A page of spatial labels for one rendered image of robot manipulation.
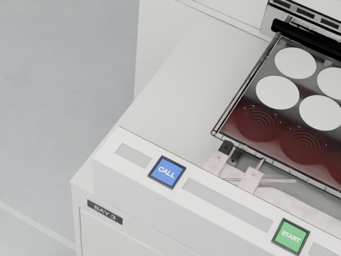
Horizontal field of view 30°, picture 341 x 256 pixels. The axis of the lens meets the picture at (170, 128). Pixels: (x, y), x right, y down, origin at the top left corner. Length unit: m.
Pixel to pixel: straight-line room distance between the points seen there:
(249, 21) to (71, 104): 1.08
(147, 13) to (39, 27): 1.07
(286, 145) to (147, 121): 0.32
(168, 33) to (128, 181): 0.72
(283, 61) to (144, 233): 0.53
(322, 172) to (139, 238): 0.42
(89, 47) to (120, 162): 1.55
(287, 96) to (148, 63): 0.64
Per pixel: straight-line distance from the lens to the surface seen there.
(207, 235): 1.23
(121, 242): 1.46
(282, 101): 1.46
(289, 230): 1.20
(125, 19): 2.88
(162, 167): 1.23
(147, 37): 1.91
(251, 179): 1.31
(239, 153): 1.41
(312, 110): 1.46
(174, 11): 1.79
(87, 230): 1.52
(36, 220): 2.27
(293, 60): 1.55
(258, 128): 1.40
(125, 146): 1.26
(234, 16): 1.69
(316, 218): 1.33
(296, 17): 1.60
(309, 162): 1.38
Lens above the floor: 1.99
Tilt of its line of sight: 53 degrees down
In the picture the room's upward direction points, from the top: 8 degrees clockwise
